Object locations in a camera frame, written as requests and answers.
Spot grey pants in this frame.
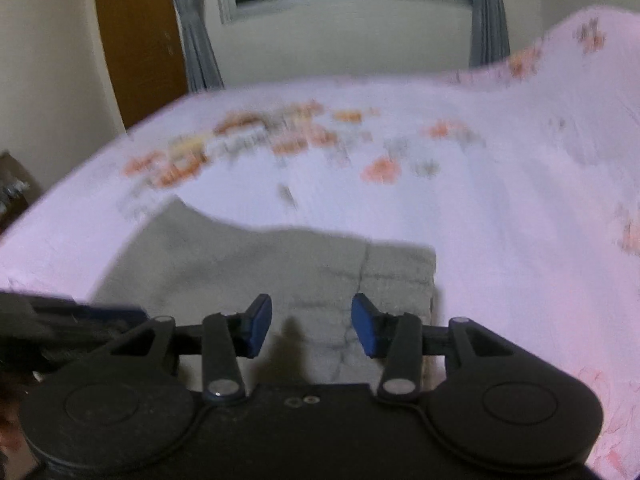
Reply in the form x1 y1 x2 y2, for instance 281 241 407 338
92 197 443 386

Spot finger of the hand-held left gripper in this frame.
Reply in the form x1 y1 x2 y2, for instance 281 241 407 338
0 290 149 376

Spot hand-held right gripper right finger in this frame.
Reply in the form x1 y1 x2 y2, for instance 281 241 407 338
350 292 506 406

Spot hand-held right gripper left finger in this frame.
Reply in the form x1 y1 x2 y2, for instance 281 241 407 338
107 294 273 406

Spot brown wooden door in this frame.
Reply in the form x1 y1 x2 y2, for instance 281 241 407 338
92 0 189 131

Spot grey curtain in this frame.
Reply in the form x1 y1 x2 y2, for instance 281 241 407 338
162 0 225 94
465 0 511 69

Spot pink floral bedsheet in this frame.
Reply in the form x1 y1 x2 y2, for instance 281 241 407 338
0 5 640 480

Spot wooden cabinet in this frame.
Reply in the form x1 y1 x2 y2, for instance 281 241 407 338
0 150 44 237

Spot crumpled plastic bags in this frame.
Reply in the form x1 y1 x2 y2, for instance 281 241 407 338
0 170 29 216

